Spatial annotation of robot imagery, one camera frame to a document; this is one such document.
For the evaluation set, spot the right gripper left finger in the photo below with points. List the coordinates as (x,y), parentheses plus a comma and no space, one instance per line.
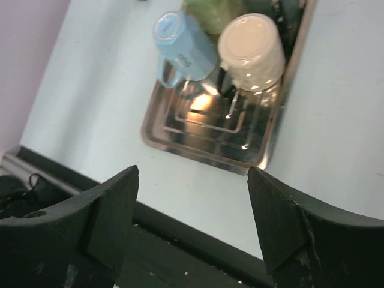
(78,242)

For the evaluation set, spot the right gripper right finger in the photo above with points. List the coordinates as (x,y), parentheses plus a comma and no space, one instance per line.
(306,242)

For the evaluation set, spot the black mug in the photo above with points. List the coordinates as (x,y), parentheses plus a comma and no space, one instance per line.
(285,13)

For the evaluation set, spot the light blue mug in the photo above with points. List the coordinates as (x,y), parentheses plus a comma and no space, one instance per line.
(185,51)

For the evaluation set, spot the steel tray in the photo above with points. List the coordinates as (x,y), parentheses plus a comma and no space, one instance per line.
(236,133)

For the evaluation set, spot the green mug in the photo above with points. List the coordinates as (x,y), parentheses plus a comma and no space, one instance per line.
(214,16)

